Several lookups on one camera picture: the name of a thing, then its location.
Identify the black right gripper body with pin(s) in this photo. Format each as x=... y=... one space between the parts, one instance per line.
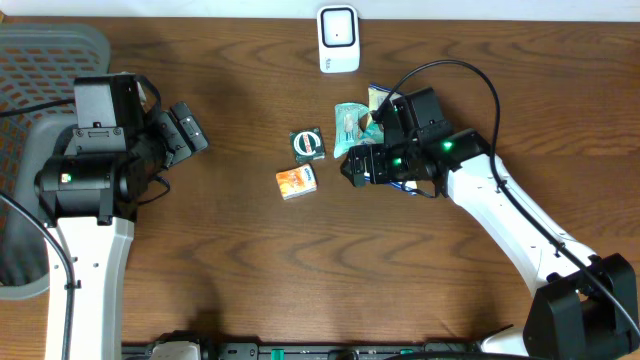
x=390 y=164

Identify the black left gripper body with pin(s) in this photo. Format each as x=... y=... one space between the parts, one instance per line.
x=166 y=145

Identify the teal snack packet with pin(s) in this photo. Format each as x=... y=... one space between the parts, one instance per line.
x=348 y=128

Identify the white blue snack bag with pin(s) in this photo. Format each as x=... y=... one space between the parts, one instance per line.
x=376 y=95

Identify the round green label package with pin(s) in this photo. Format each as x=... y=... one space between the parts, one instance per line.
x=307 y=145

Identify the orange small snack box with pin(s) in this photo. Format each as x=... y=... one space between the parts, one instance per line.
x=296 y=182

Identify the green white small box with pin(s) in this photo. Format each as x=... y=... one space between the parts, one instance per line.
x=373 y=133

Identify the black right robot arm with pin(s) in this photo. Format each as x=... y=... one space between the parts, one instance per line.
x=584 y=305

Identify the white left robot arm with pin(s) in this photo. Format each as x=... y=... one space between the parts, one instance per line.
x=90 y=195

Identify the white barcode scanner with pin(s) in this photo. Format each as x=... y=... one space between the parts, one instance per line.
x=338 y=39

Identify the grey plastic mesh basket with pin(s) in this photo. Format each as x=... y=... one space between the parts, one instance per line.
x=39 y=63

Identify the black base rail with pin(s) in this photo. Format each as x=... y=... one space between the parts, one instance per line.
x=254 y=349

